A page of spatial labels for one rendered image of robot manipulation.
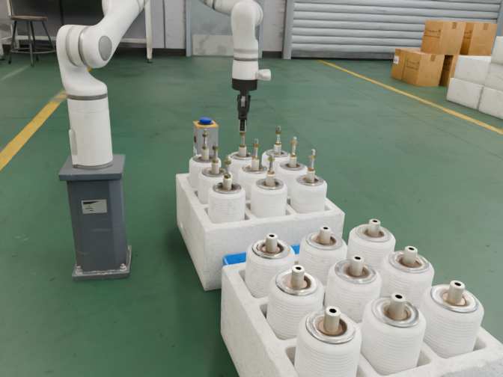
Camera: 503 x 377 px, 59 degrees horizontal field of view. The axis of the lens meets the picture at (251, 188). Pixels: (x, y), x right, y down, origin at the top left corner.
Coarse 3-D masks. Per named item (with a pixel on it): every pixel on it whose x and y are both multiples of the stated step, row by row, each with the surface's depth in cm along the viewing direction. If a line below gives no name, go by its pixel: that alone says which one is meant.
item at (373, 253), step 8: (352, 232) 96; (352, 240) 95; (360, 240) 93; (392, 240) 93; (352, 248) 95; (360, 248) 93; (368, 248) 92; (376, 248) 91; (384, 248) 91; (392, 248) 93; (352, 256) 95; (368, 256) 92; (376, 256) 92; (384, 256) 92; (376, 264) 93
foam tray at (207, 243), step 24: (192, 192) 129; (192, 216) 121; (288, 216) 117; (312, 216) 118; (336, 216) 120; (192, 240) 124; (216, 240) 110; (240, 240) 113; (288, 240) 118; (216, 264) 113; (216, 288) 116
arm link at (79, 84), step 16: (64, 32) 98; (80, 32) 98; (64, 48) 98; (64, 64) 100; (80, 64) 101; (64, 80) 101; (80, 80) 103; (96, 80) 106; (80, 96) 102; (96, 96) 103
